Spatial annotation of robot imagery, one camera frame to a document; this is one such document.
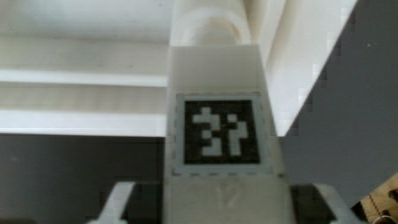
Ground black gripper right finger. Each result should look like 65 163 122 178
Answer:
290 183 367 224

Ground white square tabletop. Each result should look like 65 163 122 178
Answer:
0 0 360 136

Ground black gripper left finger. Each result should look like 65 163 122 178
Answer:
88 181 162 224

